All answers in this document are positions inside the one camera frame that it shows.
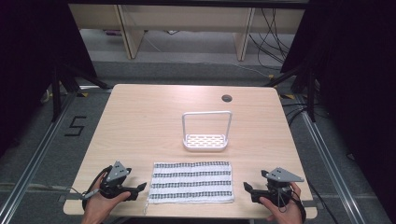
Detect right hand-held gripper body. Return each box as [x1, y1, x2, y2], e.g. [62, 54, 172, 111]
[261, 167, 305, 207]

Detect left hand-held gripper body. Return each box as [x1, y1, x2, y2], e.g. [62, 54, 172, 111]
[99, 161, 132, 200]

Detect white striped towel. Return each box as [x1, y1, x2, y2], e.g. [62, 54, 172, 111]
[143, 160, 235, 216]

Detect person's right hand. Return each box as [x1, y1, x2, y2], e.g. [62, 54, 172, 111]
[260, 182, 304, 224]

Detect person's left hand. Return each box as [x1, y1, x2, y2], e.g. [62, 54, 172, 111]
[81, 181, 132, 224]

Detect black metal stand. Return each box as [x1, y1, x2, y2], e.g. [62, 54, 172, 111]
[50, 62, 110, 123]
[264, 62, 318, 123]

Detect dark curtain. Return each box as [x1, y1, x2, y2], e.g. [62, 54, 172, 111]
[279, 0, 396, 224]
[0, 0, 98, 158]

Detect beige wooden desk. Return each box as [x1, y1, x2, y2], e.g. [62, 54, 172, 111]
[68, 3, 306, 62]

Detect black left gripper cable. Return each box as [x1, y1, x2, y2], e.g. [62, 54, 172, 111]
[68, 165, 113, 211]

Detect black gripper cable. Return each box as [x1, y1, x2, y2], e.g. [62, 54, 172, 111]
[290, 188, 308, 224]
[68, 165, 113, 211]

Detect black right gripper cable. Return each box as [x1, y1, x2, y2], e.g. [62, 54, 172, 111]
[290, 188, 308, 224]

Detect aluminium floor rail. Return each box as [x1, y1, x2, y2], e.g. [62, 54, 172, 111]
[0, 91, 78, 224]
[297, 94, 366, 224]

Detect white rack with handle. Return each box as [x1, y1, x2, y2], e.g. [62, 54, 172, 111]
[181, 110, 233, 153]

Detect black floor cables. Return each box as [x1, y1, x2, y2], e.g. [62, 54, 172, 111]
[281, 102, 323, 127]

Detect bundle of black cables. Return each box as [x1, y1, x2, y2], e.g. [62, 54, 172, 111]
[247, 7, 297, 70]

